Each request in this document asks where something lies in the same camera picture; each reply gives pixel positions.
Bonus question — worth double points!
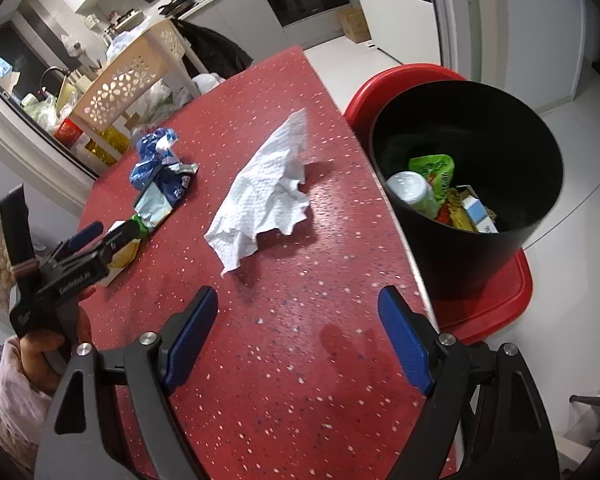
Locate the kitchen faucet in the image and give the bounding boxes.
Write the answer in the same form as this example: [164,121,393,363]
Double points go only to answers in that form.
[40,65,81,92]

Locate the black bag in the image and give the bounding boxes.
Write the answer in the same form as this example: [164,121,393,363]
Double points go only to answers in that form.
[172,19,255,81]

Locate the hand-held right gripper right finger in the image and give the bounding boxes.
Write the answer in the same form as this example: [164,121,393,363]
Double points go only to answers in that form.
[377,285,561,480]

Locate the white plastic bag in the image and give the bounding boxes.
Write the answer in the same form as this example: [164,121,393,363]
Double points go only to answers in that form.
[190,72,227,97]

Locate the black wok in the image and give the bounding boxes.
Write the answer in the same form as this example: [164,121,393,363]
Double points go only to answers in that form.
[157,0,196,17]

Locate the yellow bag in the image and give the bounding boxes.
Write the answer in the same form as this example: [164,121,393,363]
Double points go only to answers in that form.
[84,126,133,166]

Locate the beige perforated chair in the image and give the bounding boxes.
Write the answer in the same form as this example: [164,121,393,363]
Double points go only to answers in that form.
[69,19,203,158]

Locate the black round waste bin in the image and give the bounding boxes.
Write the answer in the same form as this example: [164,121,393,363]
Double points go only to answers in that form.
[368,78,565,303]

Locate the person's left forearm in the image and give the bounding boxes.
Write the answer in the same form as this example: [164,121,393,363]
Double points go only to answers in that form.
[0,336,57,468]

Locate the crumpled blue foil wrapper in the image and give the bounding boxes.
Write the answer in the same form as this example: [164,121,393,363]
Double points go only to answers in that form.
[129,127,199,233]

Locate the red container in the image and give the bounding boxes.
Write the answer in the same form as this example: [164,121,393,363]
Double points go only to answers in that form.
[54,117,88,148]

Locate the red plastic stool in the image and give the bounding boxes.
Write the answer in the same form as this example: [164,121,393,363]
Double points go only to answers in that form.
[342,63,535,346]

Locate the person's left hand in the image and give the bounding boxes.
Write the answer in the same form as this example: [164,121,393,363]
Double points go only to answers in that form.
[19,304,94,393]

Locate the white paper towel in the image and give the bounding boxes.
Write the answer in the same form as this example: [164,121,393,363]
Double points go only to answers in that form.
[204,108,312,278]

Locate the white green plastic bottle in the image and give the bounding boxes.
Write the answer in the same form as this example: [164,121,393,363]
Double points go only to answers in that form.
[386,171,441,221]

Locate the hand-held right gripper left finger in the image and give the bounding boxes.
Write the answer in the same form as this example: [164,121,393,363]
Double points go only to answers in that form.
[34,285,219,480]

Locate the cardboard box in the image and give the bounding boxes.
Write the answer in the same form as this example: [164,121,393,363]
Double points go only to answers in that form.
[336,6,372,44]

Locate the blue white box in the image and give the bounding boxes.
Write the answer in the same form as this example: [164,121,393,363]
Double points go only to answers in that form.
[455,185,500,234]

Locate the white green carton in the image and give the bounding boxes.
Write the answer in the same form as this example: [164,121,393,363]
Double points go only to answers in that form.
[97,215,146,288]

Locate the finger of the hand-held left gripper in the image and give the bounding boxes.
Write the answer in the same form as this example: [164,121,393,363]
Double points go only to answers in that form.
[94,219,147,263]
[50,221,105,262]

